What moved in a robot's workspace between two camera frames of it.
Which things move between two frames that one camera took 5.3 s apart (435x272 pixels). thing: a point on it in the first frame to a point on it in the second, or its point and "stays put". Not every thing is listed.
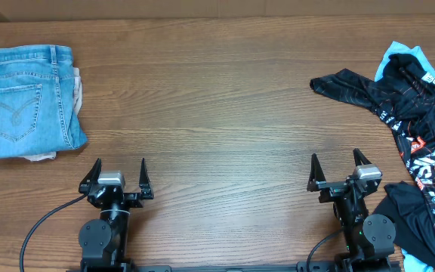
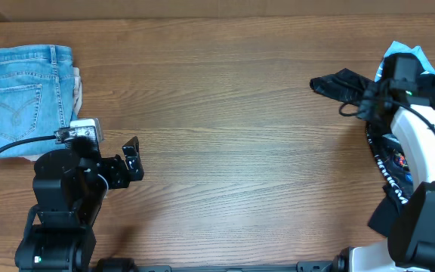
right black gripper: (333, 189) to (363, 111)
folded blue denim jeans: (28, 103) stays put
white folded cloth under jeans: (78, 103) stays put
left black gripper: (137, 201) to (121, 177)
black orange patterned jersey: (423, 110) to (388, 151)
